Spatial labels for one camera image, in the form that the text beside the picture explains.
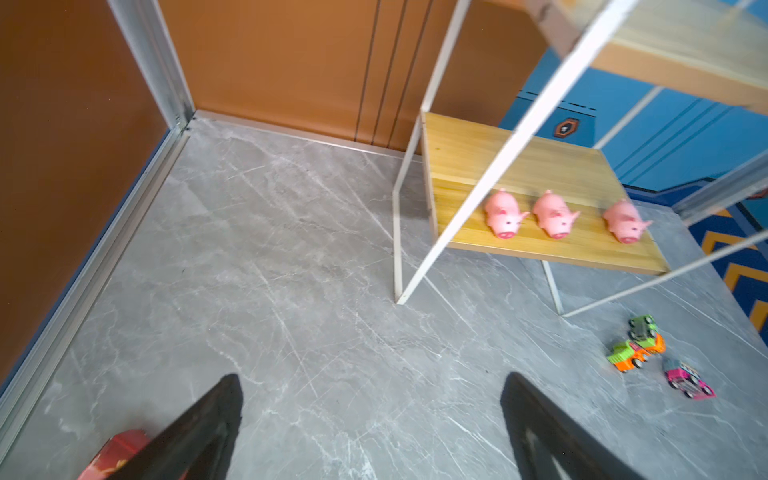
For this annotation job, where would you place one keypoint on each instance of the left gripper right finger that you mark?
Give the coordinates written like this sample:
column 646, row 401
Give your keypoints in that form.
column 548, row 443

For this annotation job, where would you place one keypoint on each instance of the yellow wooden two-tier shelf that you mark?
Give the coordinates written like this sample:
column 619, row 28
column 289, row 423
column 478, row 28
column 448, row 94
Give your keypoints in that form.
column 709, row 49

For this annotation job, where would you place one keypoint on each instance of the pink pig toy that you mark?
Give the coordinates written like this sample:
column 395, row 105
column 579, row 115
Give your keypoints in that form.
column 624, row 222
column 503, row 215
column 554, row 216

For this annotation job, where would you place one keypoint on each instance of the green orange toy truck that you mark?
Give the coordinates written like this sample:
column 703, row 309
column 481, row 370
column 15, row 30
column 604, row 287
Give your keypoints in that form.
column 630, row 354

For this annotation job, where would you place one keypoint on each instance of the green toy car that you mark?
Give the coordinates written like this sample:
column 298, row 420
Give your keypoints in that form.
column 642, row 328

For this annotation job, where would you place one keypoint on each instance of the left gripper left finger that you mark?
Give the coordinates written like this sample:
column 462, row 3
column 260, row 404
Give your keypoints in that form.
column 199, row 444

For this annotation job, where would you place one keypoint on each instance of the pink grey toy truck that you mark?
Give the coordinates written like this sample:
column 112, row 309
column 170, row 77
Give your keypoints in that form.
column 686, row 379

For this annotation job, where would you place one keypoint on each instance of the red white cardboard box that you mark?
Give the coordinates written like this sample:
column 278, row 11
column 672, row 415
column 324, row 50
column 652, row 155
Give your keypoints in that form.
column 115, row 453

